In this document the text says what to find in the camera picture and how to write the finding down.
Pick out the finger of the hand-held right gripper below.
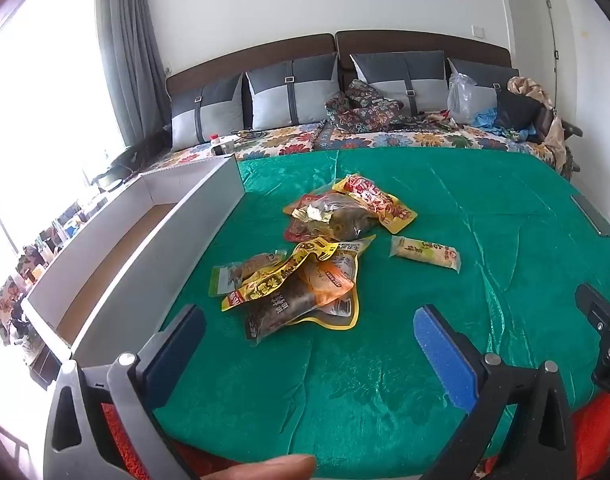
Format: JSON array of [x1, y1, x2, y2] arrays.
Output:
[[575, 284, 610, 333]]

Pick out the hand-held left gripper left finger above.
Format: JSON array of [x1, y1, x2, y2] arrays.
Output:
[[42, 304, 207, 480]]

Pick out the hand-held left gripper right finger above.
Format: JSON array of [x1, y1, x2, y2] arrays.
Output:
[[413, 304, 573, 480]]

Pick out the green snack packet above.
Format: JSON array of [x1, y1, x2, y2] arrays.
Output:
[[209, 252, 291, 297]]

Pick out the cream snack packet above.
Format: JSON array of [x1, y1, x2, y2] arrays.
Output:
[[389, 235, 462, 274]]

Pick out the yellow-edged white snack packet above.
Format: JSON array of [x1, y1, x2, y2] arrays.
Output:
[[305, 235, 377, 331]]

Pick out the clear brown snack packet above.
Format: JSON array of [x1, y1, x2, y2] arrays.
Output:
[[244, 280, 331, 345]]

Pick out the white cardboard box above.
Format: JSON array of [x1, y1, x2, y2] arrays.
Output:
[[22, 154, 247, 361]]

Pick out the orange snack packet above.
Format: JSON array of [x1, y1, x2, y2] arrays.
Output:
[[302, 255, 358, 308]]

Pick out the gold foil snack packet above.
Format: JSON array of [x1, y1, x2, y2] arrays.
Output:
[[283, 191, 392, 242]]

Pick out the red and yellow snack packet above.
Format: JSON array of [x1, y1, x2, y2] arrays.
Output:
[[333, 174, 418, 234]]

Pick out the person's left hand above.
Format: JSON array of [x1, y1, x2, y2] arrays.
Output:
[[220, 454, 317, 480]]

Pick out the green satin tablecloth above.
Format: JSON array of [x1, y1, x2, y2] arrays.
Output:
[[152, 147, 610, 480]]

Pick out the grey phone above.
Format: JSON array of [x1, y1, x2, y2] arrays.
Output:
[[570, 194, 610, 238]]

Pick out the dark chair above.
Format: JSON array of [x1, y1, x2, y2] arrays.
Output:
[[550, 110, 583, 177]]

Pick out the dark bulky object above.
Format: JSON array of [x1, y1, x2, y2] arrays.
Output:
[[92, 132, 153, 192]]

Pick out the black bag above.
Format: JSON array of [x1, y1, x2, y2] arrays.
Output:
[[492, 89, 543, 133]]

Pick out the blue cloth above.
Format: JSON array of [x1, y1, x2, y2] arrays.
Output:
[[472, 107, 542, 143]]

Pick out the beige patterned cloth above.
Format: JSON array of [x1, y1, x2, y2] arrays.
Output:
[[507, 76, 572, 171]]

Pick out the small colourful items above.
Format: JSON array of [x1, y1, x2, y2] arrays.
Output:
[[415, 109, 460, 132]]

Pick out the clear plastic bag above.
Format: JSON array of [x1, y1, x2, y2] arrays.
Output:
[[447, 72, 480, 125]]

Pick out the dark floral folded blanket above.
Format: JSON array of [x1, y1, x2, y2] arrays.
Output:
[[325, 79, 406, 133]]

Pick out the white door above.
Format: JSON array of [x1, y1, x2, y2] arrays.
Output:
[[502, 0, 568, 111]]

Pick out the grey curtain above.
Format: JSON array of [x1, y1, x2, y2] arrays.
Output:
[[98, 0, 166, 151]]

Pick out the bright window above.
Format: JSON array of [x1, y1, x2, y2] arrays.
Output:
[[0, 0, 123, 271]]

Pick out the grey two-tone strapped pillow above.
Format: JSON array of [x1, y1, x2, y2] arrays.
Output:
[[447, 57, 520, 111], [350, 51, 448, 113], [170, 72, 246, 151], [245, 52, 341, 131]]

